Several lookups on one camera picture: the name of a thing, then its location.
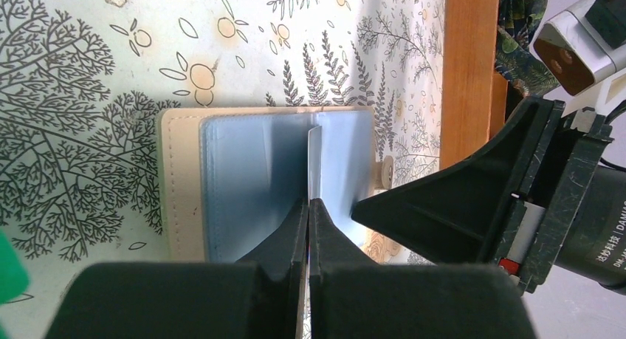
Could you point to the orange compartment tray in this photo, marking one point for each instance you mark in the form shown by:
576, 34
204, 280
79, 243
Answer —
473, 94

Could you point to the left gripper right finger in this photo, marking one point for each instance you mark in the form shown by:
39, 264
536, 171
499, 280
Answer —
338, 303

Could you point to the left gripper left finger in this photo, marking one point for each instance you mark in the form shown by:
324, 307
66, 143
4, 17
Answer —
280, 260

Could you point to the black credit card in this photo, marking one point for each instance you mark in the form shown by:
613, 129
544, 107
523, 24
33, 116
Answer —
314, 147

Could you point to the dark floral rolled sock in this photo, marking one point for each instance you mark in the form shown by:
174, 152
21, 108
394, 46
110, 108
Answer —
518, 22

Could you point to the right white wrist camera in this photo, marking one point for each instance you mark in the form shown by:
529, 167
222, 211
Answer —
583, 46

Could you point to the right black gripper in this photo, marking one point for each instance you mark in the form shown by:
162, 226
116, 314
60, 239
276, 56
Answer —
532, 198

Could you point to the beige blue card holder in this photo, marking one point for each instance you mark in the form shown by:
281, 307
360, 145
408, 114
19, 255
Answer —
229, 176

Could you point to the green plastic bin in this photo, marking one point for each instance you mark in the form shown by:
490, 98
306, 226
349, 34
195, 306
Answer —
14, 277

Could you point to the floral patterned table mat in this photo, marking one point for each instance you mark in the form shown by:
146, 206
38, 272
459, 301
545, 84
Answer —
82, 82

